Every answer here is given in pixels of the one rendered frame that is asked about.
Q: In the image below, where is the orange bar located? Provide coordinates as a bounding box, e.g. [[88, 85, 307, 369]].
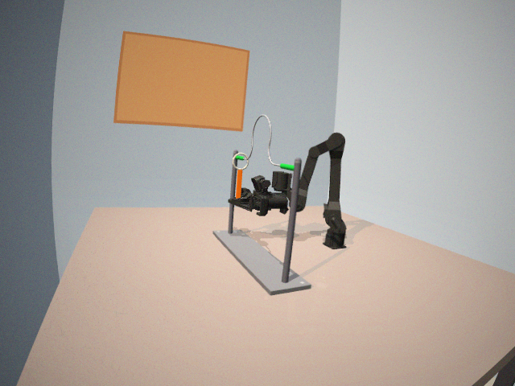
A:
[[233, 153, 249, 198]]

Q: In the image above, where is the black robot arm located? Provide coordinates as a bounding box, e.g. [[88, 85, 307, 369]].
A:
[[251, 133, 347, 249]]

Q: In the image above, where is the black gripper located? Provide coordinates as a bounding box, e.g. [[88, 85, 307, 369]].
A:
[[228, 187, 275, 216]]

